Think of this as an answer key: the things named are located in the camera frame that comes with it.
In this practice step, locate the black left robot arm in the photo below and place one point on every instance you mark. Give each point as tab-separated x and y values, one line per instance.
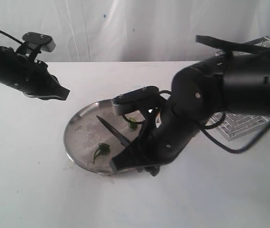
8	55

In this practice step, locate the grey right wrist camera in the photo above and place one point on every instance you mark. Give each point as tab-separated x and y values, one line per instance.
134	100

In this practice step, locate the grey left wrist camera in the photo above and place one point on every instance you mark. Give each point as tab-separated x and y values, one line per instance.
34	40

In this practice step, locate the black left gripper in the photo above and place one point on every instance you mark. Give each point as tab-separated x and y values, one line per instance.
34	80

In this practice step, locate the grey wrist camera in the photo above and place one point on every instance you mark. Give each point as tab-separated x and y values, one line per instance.
34	40
134	100

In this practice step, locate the white backdrop curtain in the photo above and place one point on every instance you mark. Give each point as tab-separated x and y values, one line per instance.
133	30

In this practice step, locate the chrome wire utensil basket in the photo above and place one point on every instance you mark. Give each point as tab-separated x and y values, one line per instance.
237	125

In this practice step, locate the green round object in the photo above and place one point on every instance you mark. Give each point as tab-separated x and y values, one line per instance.
103	148

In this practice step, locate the black kitchen knife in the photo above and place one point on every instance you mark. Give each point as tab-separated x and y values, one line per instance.
123	140

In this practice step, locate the round stainless steel plate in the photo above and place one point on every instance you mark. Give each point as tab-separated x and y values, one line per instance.
84	132

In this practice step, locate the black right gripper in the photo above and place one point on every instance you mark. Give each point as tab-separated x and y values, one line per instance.
162	139

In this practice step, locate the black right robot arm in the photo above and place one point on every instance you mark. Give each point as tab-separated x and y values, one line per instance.
237	81

